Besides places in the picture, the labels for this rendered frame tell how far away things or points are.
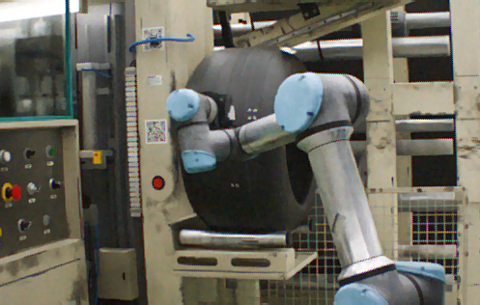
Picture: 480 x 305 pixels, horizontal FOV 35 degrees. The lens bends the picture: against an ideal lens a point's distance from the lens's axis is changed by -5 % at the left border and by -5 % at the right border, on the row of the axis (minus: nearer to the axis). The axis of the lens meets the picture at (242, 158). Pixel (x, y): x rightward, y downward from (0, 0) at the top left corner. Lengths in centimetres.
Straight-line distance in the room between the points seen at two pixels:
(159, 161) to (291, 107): 100
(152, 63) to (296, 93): 102
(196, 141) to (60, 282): 73
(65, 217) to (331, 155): 115
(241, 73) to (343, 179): 80
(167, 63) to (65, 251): 66
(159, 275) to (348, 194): 114
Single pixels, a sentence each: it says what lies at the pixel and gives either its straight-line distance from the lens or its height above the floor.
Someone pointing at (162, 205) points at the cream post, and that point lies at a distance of 249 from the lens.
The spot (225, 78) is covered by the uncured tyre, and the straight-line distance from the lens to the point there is 224.
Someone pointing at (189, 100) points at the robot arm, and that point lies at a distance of 182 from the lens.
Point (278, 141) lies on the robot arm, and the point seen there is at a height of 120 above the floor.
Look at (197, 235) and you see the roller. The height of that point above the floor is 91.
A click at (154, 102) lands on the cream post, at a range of 248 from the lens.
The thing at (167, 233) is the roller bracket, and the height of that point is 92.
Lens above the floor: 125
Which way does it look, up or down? 3 degrees down
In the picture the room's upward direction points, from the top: 2 degrees counter-clockwise
